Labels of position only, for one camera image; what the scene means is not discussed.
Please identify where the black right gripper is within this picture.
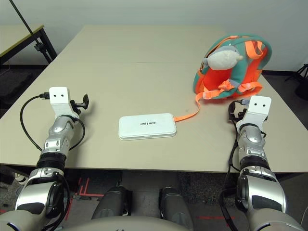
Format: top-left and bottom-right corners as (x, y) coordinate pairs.
(234, 109), (246, 123)

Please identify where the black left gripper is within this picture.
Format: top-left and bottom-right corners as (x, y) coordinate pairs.
(71, 94), (90, 114)

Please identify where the teal and orange backpack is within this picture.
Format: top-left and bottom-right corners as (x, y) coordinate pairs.
(174, 33), (273, 123)

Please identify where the grey white plush shark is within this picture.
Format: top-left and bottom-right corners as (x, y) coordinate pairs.
(204, 45), (244, 70)

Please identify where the white Unitree box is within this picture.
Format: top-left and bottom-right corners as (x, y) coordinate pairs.
(118, 112), (178, 141)

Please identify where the black bag on floor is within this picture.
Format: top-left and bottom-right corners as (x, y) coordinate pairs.
(295, 78), (308, 100)

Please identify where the black tripod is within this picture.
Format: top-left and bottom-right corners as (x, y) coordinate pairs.
(285, 64), (308, 82)

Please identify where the grey left robot leg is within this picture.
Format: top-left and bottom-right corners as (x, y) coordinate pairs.
(92, 186), (133, 221)

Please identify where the grey robot leg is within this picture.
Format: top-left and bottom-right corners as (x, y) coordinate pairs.
(92, 186), (133, 221)
(158, 186), (193, 224)

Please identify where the thin black stand pole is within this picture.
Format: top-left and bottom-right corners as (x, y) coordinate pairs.
(8, 0), (46, 53)

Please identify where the grey right robot leg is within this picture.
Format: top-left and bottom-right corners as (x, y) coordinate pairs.
(158, 186), (193, 224)

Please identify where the beige robot torso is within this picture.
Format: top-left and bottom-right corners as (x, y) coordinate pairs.
(60, 215), (205, 231)

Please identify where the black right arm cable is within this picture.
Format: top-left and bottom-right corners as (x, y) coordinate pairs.
(220, 99), (250, 231)

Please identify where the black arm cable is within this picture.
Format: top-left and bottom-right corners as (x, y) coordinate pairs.
(20, 92), (86, 151)
(220, 99), (250, 231)

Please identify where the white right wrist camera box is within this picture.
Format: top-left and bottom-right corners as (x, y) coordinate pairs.
(244, 95), (272, 125)

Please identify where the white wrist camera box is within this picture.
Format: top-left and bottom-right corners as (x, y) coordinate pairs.
(244, 95), (272, 125)
(49, 87), (80, 119)

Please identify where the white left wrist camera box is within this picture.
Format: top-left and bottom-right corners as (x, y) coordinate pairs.
(49, 87), (80, 119)

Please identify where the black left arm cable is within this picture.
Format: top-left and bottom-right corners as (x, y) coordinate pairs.
(20, 92), (86, 151)

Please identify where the beige side table black frame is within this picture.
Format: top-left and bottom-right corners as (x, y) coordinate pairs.
(0, 24), (58, 65)

